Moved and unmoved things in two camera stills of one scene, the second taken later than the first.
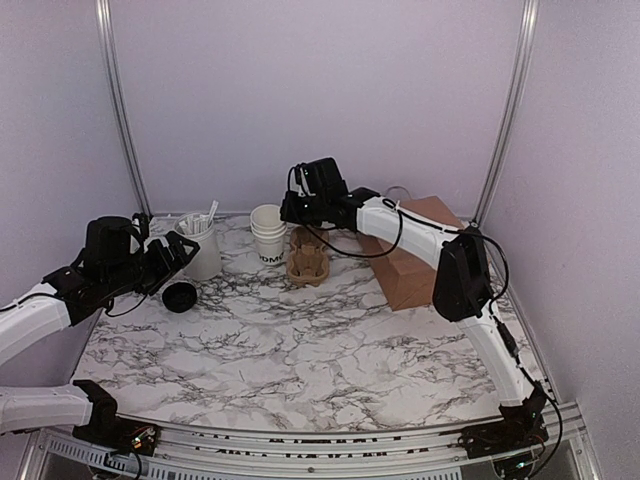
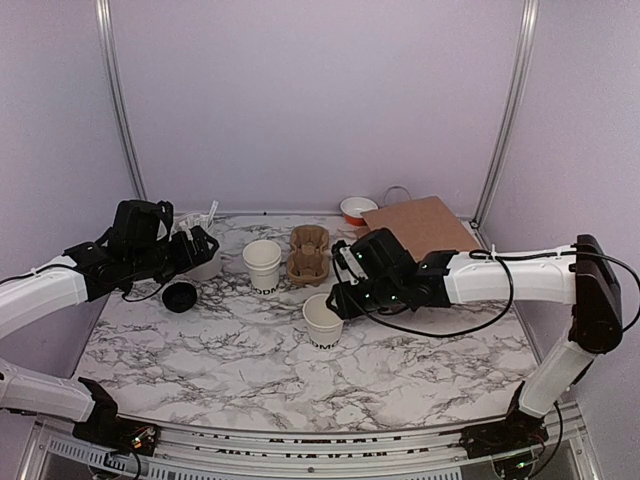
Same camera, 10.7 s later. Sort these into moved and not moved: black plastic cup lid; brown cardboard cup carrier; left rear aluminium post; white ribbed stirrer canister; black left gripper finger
Moved: black left gripper finger
Not moved: white ribbed stirrer canister; brown cardboard cup carrier; black plastic cup lid; left rear aluminium post
